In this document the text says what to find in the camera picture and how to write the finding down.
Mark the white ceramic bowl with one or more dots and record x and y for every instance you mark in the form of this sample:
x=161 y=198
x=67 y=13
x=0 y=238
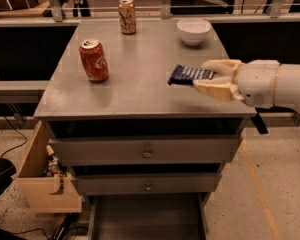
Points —
x=193 y=31

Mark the tan arizona tea can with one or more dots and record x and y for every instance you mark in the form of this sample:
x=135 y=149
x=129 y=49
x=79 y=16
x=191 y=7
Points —
x=127 y=16

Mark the grey open bottom drawer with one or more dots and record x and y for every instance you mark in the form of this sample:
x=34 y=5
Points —
x=148 y=217

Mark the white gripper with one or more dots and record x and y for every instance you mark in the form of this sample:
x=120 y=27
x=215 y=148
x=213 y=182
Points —
x=258 y=81

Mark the grey drawer cabinet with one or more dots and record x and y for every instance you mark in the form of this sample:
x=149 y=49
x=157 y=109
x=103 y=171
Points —
x=136 y=101

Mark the red coca-cola can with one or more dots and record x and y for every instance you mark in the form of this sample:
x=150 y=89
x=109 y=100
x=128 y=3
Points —
x=93 y=60

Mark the grey middle drawer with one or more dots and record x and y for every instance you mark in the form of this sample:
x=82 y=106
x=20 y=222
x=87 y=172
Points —
x=146 y=183

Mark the grey top drawer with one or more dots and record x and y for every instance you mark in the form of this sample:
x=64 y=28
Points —
x=100 y=151

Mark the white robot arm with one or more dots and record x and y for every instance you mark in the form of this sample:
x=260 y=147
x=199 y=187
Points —
x=286 y=87

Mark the blue rxbar blueberry bar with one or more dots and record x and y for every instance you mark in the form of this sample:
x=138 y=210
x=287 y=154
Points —
x=184 y=75

